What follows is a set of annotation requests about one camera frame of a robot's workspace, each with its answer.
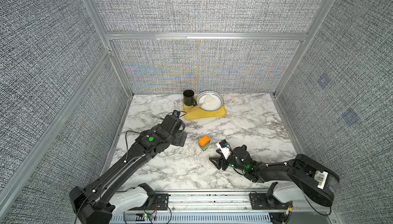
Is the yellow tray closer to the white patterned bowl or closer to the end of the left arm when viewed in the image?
the white patterned bowl

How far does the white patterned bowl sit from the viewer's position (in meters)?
1.11

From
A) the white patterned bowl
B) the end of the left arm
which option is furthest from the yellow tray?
the end of the left arm
